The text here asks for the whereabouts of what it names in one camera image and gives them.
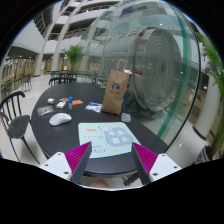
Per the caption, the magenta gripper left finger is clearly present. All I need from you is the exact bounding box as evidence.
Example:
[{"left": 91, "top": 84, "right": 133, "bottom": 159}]
[{"left": 65, "top": 142, "right": 92, "bottom": 184}]

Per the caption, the green plant at right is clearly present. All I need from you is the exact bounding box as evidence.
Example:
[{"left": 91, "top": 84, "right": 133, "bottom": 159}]
[{"left": 197, "top": 34, "right": 224, "bottom": 160}]

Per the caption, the orange card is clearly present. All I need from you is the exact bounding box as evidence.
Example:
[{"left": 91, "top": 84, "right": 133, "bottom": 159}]
[{"left": 72, "top": 100, "right": 83, "bottom": 106}]

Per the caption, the small grey plastic packet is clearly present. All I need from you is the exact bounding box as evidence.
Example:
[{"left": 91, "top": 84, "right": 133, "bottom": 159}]
[{"left": 121, "top": 113, "right": 131, "bottom": 123}]

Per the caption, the white square eraser box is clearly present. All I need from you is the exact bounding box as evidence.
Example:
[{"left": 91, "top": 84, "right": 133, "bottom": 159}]
[{"left": 56, "top": 102, "right": 66, "bottom": 109}]

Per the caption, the small white box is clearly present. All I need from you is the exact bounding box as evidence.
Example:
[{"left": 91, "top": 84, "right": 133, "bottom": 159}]
[{"left": 47, "top": 98, "right": 55, "bottom": 104}]

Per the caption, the green potted palm background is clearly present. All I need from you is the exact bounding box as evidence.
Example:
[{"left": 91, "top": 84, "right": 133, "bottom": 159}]
[{"left": 62, "top": 45, "right": 84, "bottom": 70}]

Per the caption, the brown small card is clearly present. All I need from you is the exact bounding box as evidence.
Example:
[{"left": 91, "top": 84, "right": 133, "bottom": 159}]
[{"left": 59, "top": 98, "right": 69, "bottom": 102}]

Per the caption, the black wooden chair left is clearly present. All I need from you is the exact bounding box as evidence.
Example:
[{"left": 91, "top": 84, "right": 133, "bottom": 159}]
[{"left": 0, "top": 91, "right": 39, "bottom": 163}]

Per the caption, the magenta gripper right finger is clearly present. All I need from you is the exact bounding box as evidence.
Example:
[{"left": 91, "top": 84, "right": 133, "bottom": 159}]
[{"left": 131, "top": 142, "right": 158, "bottom": 185}]

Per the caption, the black chair behind table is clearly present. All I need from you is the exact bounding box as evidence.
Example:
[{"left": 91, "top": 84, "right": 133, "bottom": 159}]
[{"left": 48, "top": 77, "right": 76, "bottom": 87}]

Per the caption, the brown paper bag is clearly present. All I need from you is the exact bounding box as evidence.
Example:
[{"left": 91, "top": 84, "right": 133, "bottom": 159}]
[{"left": 102, "top": 59, "right": 130, "bottom": 115}]

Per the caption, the white computer mouse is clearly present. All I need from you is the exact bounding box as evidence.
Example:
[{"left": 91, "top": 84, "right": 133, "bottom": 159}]
[{"left": 49, "top": 113, "right": 72, "bottom": 126}]

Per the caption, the blue capped glue bottle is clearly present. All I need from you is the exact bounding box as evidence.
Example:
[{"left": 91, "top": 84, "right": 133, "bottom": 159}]
[{"left": 68, "top": 97, "right": 73, "bottom": 110}]

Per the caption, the clear bag with blue print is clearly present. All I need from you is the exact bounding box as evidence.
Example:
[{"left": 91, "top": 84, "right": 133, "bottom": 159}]
[{"left": 85, "top": 102, "right": 102, "bottom": 113}]

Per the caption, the clear plastic packet left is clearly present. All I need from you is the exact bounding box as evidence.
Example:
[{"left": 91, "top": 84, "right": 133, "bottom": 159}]
[{"left": 37, "top": 106, "right": 54, "bottom": 117}]

